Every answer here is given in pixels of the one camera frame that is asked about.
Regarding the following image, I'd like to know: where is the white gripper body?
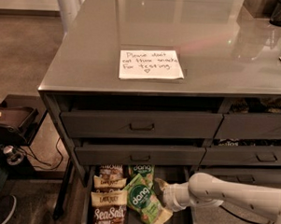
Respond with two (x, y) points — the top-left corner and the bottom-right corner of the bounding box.
(162, 184), (188, 212)

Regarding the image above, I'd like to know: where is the yellow-padded gripper finger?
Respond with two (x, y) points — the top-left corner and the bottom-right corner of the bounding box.
(154, 178), (170, 192)
(151, 208), (173, 224)

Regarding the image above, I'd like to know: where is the green dang rice chip bag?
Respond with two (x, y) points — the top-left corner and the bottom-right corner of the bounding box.
(125, 174), (164, 224)

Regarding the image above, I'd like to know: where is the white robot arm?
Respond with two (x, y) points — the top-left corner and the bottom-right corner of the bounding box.
(154, 173), (281, 224)

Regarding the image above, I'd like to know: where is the open bottom left drawer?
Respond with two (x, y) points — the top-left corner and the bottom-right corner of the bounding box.
(81, 165), (195, 224)

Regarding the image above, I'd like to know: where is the middle left drawer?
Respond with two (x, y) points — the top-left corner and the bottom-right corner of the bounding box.
(75, 144), (205, 166)

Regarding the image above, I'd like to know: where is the rear Late July chip bag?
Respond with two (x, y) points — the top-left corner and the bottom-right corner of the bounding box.
(99, 164), (124, 180)

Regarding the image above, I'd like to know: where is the late july chip bag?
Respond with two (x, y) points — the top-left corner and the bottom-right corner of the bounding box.
(93, 175), (126, 193)
(99, 164), (124, 180)
(91, 190), (128, 224)

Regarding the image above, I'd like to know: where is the front Late July chip bag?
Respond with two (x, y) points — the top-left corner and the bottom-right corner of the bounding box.
(91, 190), (128, 224)

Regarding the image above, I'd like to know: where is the middle right drawer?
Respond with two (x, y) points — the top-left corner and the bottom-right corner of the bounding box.
(201, 146), (281, 166)

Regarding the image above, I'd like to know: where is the middle Late July chip bag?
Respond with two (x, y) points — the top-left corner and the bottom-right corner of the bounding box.
(93, 175), (126, 193)

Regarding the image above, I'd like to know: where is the top left drawer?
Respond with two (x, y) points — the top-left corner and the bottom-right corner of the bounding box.
(60, 110), (222, 139)

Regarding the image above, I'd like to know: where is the dark grey drawer cabinet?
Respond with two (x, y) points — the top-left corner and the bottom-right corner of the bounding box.
(38, 0), (281, 220)

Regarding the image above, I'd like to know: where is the bottom right drawer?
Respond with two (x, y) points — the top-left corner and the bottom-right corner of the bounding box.
(195, 167), (281, 186)

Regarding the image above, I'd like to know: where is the top right drawer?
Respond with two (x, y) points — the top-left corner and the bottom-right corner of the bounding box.
(215, 113), (281, 140)

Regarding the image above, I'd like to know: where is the white handwritten paper note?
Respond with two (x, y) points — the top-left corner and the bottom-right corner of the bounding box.
(119, 49), (184, 80)

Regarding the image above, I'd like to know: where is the silver round metal object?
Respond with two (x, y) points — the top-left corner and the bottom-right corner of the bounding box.
(3, 146), (24, 166)

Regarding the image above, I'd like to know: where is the dark side tray table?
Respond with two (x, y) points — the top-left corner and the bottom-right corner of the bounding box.
(0, 94), (47, 147)

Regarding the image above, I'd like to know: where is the black floor cable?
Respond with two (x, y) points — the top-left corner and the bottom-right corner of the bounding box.
(218, 204), (275, 224)

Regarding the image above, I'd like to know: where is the black cable under cabinet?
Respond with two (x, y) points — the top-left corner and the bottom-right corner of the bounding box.
(19, 134), (65, 172)

